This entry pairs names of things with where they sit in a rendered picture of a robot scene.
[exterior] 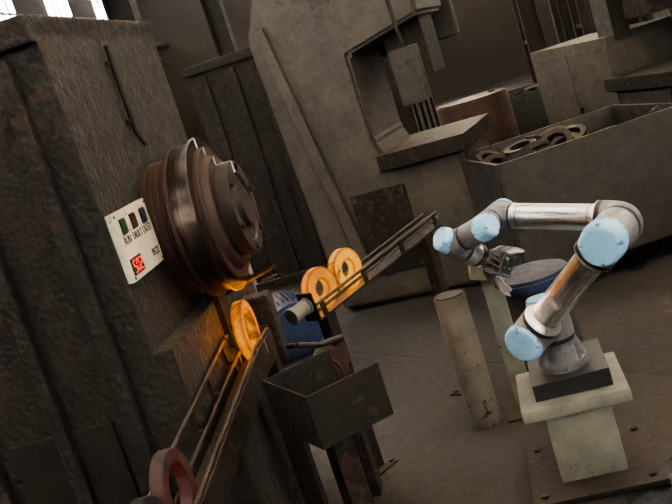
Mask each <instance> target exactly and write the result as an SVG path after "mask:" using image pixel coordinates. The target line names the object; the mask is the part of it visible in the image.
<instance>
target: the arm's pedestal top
mask: <svg viewBox="0 0 672 504"><path fill-rule="evenodd" d="M604 356H605V359H606V361H607V364H608V366H609V369H610V373H611V376H612V380H613V385H609V386H605V387H601V388H596V389H592V390H588V391H584V392H579V393H575V394H571V395H567V396H562V397H558V398H554V399H550V400H545V401H541V402H536V399H535V396H534V392H533V389H532V385H531V380H530V375H529V372H526V373H522V374H518V375H516V382H517V389H518V396H519V403H520V410H521V416H522V419H523V422H524V425H527V424H531V423H536V422H540V421H544V420H549V419H553V418H557V417H562V416H566V415H570V414H575V413H579V412H583V411H587V410H592V409H596V408H600V407H605V406H609V405H613V404H618V403H622V402H626V401H631V400H633V398H632V394H631V390H630V387H629V385H628V383H627V381H626V378H625V376H624V374H623V372H622V370H621V367H620V365H619V363H618V361H617V359H616V356H615V354H614V352H609V353H605V354H604Z"/></svg>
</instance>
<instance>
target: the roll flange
mask: <svg viewBox="0 0 672 504"><path fill-rule="evenodd" d="M177 146H181V145H179V144H172V145H170V146H168V147H167V148H166V150H165V152H164V155H163V160H161V161H158V162H155V163H152V164H149V165H148V166H147V167H146V168H145V170H144V173H143V178H142V198H143V200H144V203H145V206H146V209H147V212H148V215H149V217H150V220H151V223H152V226H153V229H154V231H155V234H156V237H157V240H158V243H159V245H160V248H161V251H162V254H163V256H164V260H163V261H161V263H162V265H163V267H164V269H165V270H166V272H167V274H168V275H169V277H170V278H171V279H172V281H173V282H174V283H175V284H176V285H177V286H178V287H179V288H180V289H181V290H183V291H185V292H192V291H195V290H199V289H202V288H203V289H204V290H205V291H206V292H207V293H208V294H210V295H212V296H215V297H216V296H220V295H222V294H224V292H225V291H222V292H214V291H212V290H211V289H210V288H208V287H207V286H206V285H205V283H204V282H203V281H202V280H201V278H200V277H199V276H198V274H197V272H196V271H195V269H194V267H193V265H192V264H191V262H190V260H189V258H188V255H187V253H186V251H185V249H184V246H183V244H182V241H181V238H180V236H179V233H178V230H177V227H176V223H175V220H174V216H173V212H172V208H171V204H170V199H169V193H168V186H167V160H168V156H169V153H170V151H171V150H172V149H173V148H174V147H177Z"/></svg>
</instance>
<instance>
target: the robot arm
mask: <svg viewBox="0 0 672 504"><path fill-rule="evenodd" d="M501 228H520V229H552V230H583V231H582V233H581V235H580V238H579V239H578V241H577V242H576V243H575V245H574V250H575V254H574V255H573V257H572V258H571V259H570V260H569V262H568V263H567V264H566V266H565V267H564V268H563V270H562V271H561V272H560V274H559V275H558V276H557V277H556V279H555V280H554V281H553V283H552V284H551V285H550V287H549V288H548V289H547V291H546V292H545V293H540V294H537V295H534V296H531V297H529V298H528V299H527V300H526V307H527V308H526V309H525V310H524V312H523V313H522V314H521V316H520V317H519V318H518V320H517V321H516V322H515V323H514V324H513V326H511V327H510V328H509V329H508V331H507V332H506V334H505V343H506V346H507V348H508V350H509V351H510V352H511V353H512V354H513V355H514V356H515V357H516V358H518V359H520V360H523V361H528V362H530V361H534V360H536V359H537V358H538V365H539V368H540V371H541V372H542V373H544V374H548V375H560V374H566V373H569V372H572V371H575V370H577V369H579V368H581V367H582V366H584V365H585V364H586V363H587V362H588V359H589V357H588V353H587V351H586V349H585V347H584V346H583V345H582V343H581V342H580V340H579V339H578V338H577V336H576V334H575V330H574V327H573V323H572V320H571V317H570V313H569V312H570V310H571V309H572V308H573V307H574V305H575V304H576V303H577V302H578V301H579V299H580V298H581V297H582V296H583V294H584V293H585V292H586V291H587V289H588V288H589V287H590V286H591V284H592V283H593V282H594V281H595V280H596V278H597V277H598V276H599V275H600V273H601V272H608V271H610V270H611V269H612V268H613V267H614V265H615V264H616V263H617V262H618V260H619V259H620V258H621V257H622V256H623V255H624V254H625V252H626V251H627V250H628V248H629V247H630V246H631V245H632V244H633V243H634V242H635V241H636V240H637V239H638V237H639V236H640V234H641V232H642V229H643V218H642V216H641V213H640V212H639V210H638V209H637V208H636V207H635V206H633V205H632V204H630V203H627V202H624V201H616V200H598V201H596V202H595V203H594V204H570V203H513V202H512V201H510V200H508V199H506V198H501V199H498V200H497V201H494V202H493V203H491V204H490V205H489V206H488V207H487V208H486V209H485V210H483V211H482V212H481V213H479V214H478V215H477V216H475V217H474V218H473V219H471V220H470V221H468V222H466V223H465V224H463V225H461V226H459V227H457V228H455V229H451V228H448V227H441V228H439V229H438V230H437V231H436V233H435V234H434V237H433V246H434V248H435V249H436V250H438V251H440V252H442V253H443V254H444V255H448V256H450V257H453V258H455V259H457V260H460V261H461V262H464V263H466V264H468V265H470V266H473V267H478V266H480V265H482V269H483V272H484V274H485V276H486V279H487V281H488V282H489V284H490V285H492V286H493V287H494V288H495V289H497V290H498V291H499V292H501V293H502V294H504V295H506V296H509V297H510V296H511V294H510V293H509V292H511V291H512V289H511V287H510V286H508V285H507V284H505V283H504V281H503V280H502V278H501V276H502V277H505V278H510V277H508V276H506V275H511V272H512V269H513V266H514V263H515V259H516V258H517V257H516V256H514V255H512V254H517V253H523V252H525V250H524V249H522V248H518V247H510V246H502V245H501V246H497V247H496V248H494V249H491V250H487V247H486V246H485V245H483V244H482V243H484V242H487V241H490V240H491V239H493V238H494V237H495V236H497V235H498V233H499V230H500V229H501ZM515 257H516V258H515ZM495 274H498V275H500V276H495ZM503 274H505V275H503Z"/></svg>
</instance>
